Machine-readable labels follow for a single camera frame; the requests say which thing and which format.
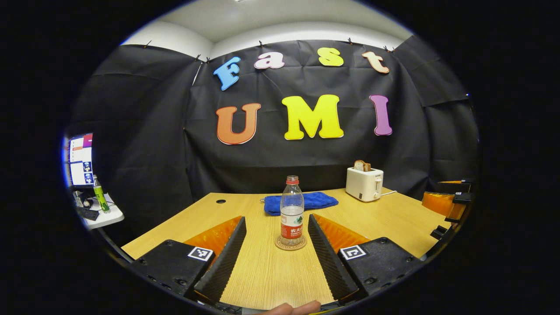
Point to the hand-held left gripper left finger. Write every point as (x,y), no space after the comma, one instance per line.
(223,262)

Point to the green drink bottle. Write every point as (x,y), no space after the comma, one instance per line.
(100,197)

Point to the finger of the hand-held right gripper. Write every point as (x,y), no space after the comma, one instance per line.
(442,204)
(459,187)

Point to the clear plastic water bottle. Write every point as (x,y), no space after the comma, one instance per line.
(292,210)

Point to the computer monitor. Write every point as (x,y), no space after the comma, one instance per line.
(81,162)

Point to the small black device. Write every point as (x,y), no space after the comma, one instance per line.
(89,214)

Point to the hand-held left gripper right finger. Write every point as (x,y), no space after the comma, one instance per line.
(330,258)

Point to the white side table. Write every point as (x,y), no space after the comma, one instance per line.
(111,216)

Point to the round wooden coaster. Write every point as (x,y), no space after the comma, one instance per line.
(280,246)

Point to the blue folded towel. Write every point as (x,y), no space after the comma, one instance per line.
(319,201)

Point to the white toaster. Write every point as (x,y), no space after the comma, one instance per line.
(363,186)

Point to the toast slice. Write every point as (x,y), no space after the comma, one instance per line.
(361,166)

